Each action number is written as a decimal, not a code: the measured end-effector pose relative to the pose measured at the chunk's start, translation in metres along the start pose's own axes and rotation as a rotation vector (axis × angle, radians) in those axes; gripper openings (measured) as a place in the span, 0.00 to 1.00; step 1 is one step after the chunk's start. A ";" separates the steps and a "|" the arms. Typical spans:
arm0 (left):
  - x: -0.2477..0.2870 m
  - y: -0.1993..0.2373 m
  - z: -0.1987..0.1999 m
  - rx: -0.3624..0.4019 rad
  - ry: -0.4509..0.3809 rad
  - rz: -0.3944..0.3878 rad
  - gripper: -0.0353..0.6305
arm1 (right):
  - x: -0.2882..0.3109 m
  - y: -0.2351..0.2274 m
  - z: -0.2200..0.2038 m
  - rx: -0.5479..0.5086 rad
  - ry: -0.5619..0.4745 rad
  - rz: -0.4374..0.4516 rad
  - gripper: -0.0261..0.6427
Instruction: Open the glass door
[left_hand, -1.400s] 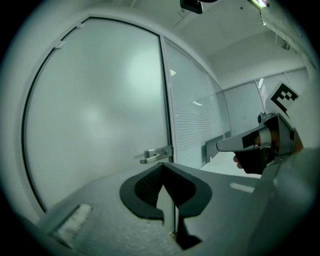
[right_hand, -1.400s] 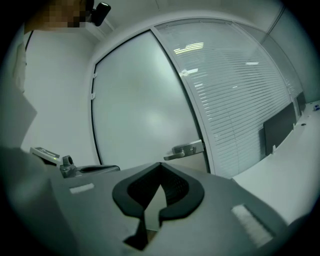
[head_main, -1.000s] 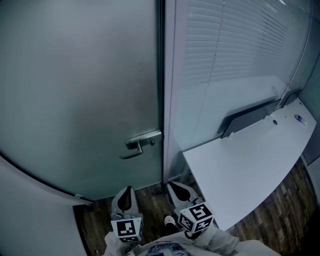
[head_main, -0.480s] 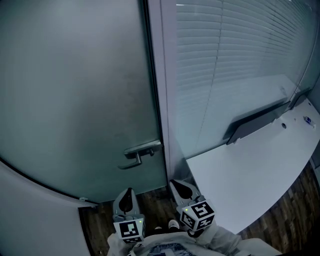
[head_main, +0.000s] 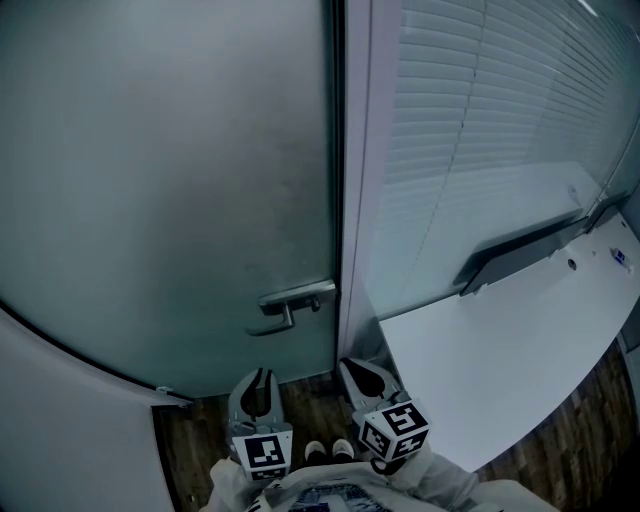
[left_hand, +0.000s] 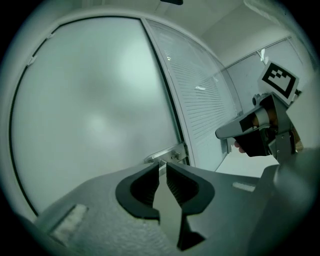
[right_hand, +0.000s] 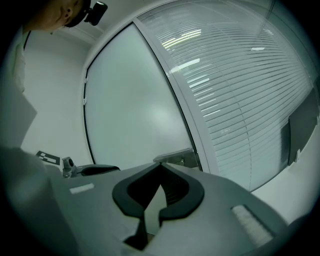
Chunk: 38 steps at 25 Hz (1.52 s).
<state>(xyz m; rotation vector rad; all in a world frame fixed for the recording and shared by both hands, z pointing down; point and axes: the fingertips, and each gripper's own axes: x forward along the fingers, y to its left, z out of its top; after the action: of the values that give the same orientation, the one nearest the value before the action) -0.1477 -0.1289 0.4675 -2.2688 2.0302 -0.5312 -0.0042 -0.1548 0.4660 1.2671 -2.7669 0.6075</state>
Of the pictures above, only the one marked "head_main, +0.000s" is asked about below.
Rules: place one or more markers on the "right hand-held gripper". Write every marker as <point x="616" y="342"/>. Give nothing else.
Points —
<point x="395" y="432"/>

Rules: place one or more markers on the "large dark desk partition panel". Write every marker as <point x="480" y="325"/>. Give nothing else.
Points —
<point x="520" y="255"/>

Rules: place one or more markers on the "small dark desk partition panel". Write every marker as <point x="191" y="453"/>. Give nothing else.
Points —
<point x="607" y="212"/>

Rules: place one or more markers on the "wide white window blind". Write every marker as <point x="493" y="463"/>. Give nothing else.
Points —
<point x="500" y="115"/>

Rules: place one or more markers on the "person's left forearm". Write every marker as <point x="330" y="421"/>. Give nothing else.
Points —
<point x="230" y="485"/>

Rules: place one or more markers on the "person's white printed sweatshirt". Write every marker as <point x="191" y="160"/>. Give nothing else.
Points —
<point x="370" y="492"/>

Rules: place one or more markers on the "person's white shoe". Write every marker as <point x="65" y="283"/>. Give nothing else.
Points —
<point x="316" y="450"/>
<point x="342" y="447"/>

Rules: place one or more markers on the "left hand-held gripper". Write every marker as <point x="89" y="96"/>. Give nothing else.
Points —
<point x="264" y="456"/>

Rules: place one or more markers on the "person's right forearm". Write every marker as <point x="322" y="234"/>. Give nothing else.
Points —
<point x="435" y="475"/>

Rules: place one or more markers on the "person's left white shoe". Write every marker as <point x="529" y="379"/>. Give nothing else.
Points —
<point x="316" y="450"/>

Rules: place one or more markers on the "person's right white shoe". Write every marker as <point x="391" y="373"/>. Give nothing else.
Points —
<point x="342" y="447"/>

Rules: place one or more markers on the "grey metal latch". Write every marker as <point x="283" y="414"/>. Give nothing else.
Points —
<point x="165" y="389"/>

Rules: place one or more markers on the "white rectangular table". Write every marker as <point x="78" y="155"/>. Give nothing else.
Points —
<point x="490" y="360"/>

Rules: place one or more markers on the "frosted glass door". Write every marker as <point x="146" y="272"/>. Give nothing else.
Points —
<point x="165" y="175"/>

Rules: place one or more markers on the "small blue white packet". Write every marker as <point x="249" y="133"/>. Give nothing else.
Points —
<point x="621" y="259"/>

